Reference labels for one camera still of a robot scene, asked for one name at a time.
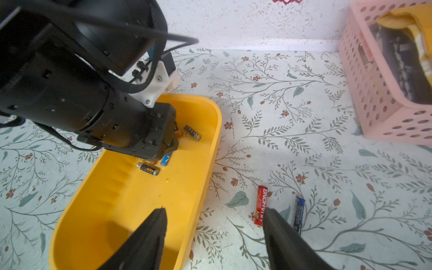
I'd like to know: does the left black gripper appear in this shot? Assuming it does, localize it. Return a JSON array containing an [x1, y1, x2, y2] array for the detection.
[[77, 101, 178, 161]]

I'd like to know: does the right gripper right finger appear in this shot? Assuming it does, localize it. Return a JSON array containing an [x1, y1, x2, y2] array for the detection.
[[263, 208, 332, 270]]

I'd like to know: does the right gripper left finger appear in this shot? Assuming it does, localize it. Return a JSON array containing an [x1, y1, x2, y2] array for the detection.
[[99, 208, 168, 270]]

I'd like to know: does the light blue AA battery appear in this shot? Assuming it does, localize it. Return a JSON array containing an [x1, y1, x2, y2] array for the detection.
[[160, 153, 172, 167]]

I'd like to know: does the dark blue AAA battery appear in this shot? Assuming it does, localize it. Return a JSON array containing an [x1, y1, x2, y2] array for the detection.
[[293, 197, 306, 235]]

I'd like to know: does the red AAA battery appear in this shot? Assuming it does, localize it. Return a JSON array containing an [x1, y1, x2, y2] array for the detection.
[[254, 186, 268, 226]]

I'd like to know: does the yellow plastic storage box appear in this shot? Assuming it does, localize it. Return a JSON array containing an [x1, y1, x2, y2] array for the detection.
[[48, 93, 222, 270]]

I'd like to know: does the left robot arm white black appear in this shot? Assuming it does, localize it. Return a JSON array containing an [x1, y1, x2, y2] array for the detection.
[[1, 1, 198, 161]]

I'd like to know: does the red orange battery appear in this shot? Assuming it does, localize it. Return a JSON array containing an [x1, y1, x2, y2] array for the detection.
[[174, 122, 183, 138]]

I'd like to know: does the small black battery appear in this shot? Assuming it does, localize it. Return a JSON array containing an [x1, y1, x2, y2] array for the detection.
[[137, 163, 160, 176]]

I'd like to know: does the black silver AA battery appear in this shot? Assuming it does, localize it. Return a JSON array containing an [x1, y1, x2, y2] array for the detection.
[[184, 125, 202, 141]]

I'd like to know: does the pink plastic basket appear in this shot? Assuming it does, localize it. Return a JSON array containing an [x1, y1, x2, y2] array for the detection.
[[339, 1, 432, 146]]

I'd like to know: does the yellow cartoon folded shirt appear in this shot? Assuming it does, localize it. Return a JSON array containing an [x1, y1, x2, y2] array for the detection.
[[370, 3, 432, 105]]

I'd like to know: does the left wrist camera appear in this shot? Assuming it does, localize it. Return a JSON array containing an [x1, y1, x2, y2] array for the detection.
[[131, 52, 180, 108]]

